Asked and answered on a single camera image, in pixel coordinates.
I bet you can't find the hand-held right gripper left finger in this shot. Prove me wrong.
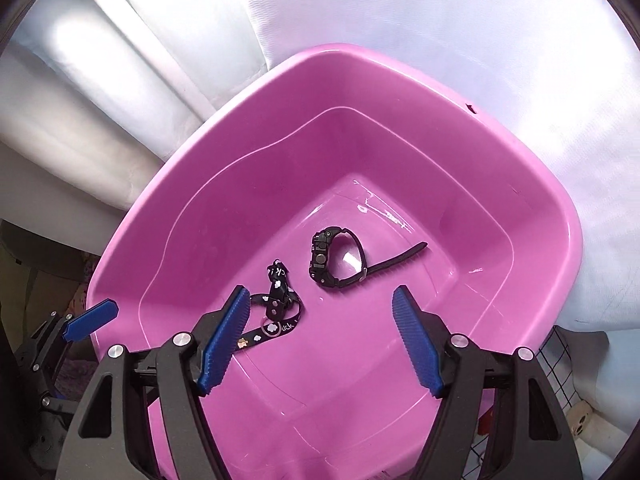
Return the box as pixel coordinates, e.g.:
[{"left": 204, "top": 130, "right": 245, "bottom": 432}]
[{"left": 57, "top": 285, "right": 251, "bottom": 480}]

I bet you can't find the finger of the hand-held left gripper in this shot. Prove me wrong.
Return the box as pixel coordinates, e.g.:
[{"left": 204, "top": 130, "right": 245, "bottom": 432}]
[{"left": 27, "top": 299, "right": 119, "bottom": 403}]

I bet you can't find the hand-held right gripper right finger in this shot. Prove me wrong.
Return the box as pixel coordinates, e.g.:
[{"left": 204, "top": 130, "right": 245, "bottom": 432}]
[{"left": 391, "top": 285, "right": 586, "bottom": 480}]

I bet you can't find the black printed lanyard strap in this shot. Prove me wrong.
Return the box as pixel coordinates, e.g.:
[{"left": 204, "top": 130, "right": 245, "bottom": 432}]
[{"left": 235, "top": 258, "right": 302, "bottom": 356}]

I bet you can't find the black digital wristwatch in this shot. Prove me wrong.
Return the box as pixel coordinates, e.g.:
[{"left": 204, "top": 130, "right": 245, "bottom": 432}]
[{"left": 307, "top": 226, "right": 429, "bottom": 291}]

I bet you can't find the pink plastic basin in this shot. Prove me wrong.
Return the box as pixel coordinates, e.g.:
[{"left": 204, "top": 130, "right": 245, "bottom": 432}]
[{"left": 86, "top": 44, "right": 585, "bottom": 480}]

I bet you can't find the white curtain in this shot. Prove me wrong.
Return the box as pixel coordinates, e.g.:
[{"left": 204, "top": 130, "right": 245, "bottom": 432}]
[{"left": 0, "top": 0, "right": 640, "bottom": 331}]

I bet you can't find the black wire grid rack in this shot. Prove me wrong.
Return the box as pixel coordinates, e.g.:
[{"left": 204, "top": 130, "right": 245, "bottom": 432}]
[{"left": 480, "top": 325, "right": 608, "bottom": 480}]

